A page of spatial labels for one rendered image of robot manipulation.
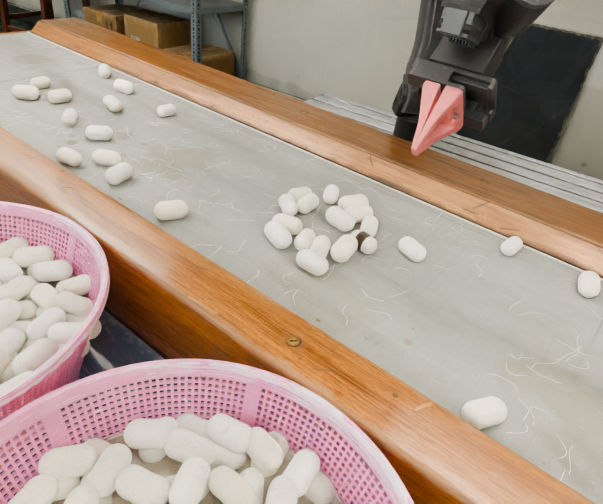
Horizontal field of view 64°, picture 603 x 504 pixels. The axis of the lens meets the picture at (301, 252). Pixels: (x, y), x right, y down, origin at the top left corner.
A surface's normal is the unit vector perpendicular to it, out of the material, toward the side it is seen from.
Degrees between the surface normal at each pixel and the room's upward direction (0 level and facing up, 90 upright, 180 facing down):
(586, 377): 0
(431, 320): 0
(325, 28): 92
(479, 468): 0
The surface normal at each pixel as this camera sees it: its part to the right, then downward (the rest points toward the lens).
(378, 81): -0.55, 0.43
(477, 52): -0.30, -0.36
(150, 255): 0.11, -0.81
